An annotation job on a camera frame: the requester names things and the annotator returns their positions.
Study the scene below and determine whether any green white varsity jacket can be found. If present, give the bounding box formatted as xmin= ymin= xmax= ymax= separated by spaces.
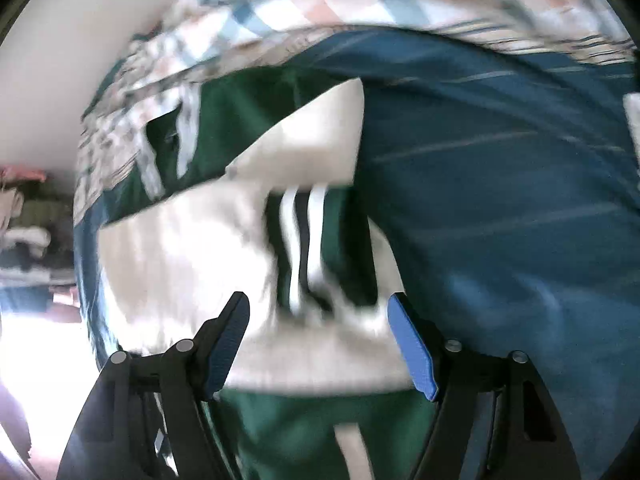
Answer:
xmin=98 ymin=67 xmax=434 ymax=479

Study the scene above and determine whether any blue striped bed sheet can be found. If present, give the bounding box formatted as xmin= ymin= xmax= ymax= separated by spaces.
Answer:
xmin=75 ymin=27 xmax=639 ymax=479

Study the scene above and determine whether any white crumpled garment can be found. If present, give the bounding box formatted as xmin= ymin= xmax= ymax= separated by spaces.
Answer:
xmin=623 ymin=92 xmax=640 ymax=162

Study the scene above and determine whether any plaid checked blanket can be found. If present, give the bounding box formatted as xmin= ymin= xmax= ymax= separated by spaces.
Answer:
xmin=74 ymin=0 xmax=639 ymax=219

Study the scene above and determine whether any pile of clothes on rack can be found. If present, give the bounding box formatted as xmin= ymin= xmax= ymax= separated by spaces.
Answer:
xmin=1 ymin=165 xmax=80 ymax=323

